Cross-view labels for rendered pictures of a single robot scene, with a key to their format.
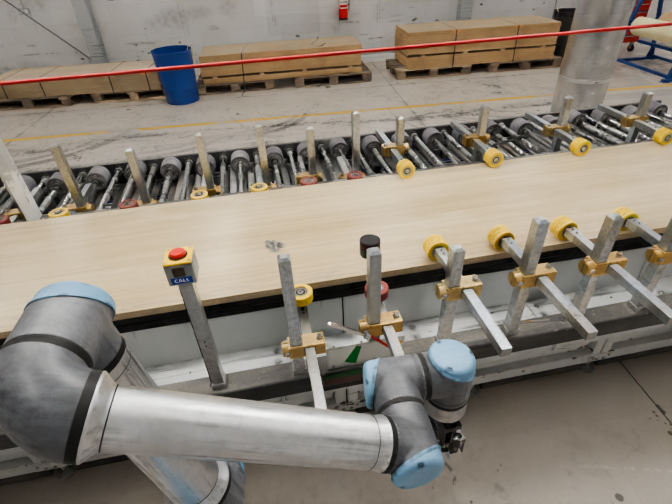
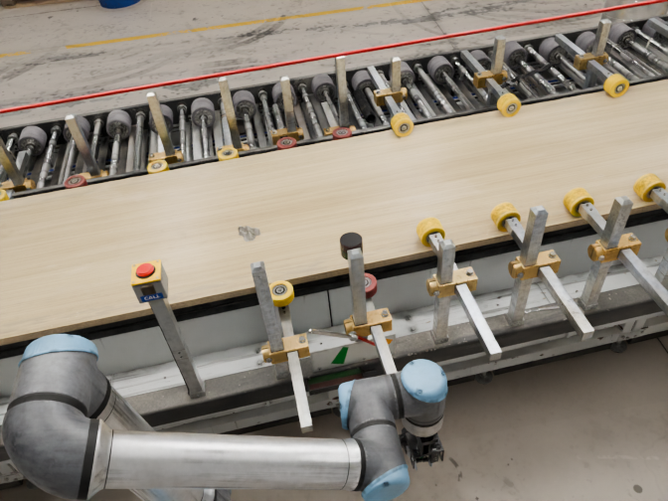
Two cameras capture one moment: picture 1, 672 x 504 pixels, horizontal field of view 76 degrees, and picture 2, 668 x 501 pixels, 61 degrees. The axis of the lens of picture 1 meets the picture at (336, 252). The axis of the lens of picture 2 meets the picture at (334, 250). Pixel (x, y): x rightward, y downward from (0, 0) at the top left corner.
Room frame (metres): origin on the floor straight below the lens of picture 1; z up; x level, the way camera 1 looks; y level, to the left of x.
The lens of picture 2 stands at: (-0.09, -0.08, 2.15)
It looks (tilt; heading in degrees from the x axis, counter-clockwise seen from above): 44 degrees down; 1
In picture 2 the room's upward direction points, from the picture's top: 6 degrees counter-clockwise
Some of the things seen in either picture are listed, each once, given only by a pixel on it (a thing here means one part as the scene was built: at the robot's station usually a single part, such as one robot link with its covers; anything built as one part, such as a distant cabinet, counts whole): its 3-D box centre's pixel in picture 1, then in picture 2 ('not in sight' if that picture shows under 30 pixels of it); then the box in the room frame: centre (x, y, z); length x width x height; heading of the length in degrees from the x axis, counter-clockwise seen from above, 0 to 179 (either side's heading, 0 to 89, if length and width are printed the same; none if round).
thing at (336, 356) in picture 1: (366, 352); (354, 353); (0.92, -0.08, 0.75); 0.26 x 0.01 x 0.10; 99
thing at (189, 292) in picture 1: (203, 335); (177, 346); (0.87, 0.40, 0.93); 0.05 x 0.05 x 0.45; 9
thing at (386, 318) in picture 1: (379, 323); (367, 322); (0.96, -0.13, 0.85); 0.14 x 0.06 x 0.05; 99
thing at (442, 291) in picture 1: (457, 288); (451, 282); (1.00, -0.38, 0.95); 0.14 x 0.06 x 0.05; 99
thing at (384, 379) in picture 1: (395, 385); (369, 406); (0.51, -0.10, 1.14); 0.12 x 0.12 x 0.09; 7
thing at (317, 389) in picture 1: (311, 357); (294, 362); (0.87, 0.09, 0.81); 0.44 x 0.03 x 0.04; 9
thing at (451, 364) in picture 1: (448, 373); (421, 392); (0.53, -0.21, 1.14); 0.10 x 0.09 x 0.12; 97
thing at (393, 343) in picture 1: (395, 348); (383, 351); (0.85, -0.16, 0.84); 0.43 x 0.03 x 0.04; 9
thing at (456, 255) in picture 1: (448, 306); (442, 301); (0.99, -0.35, 0.87); 0.04 x 0.04 x 0.48; 9
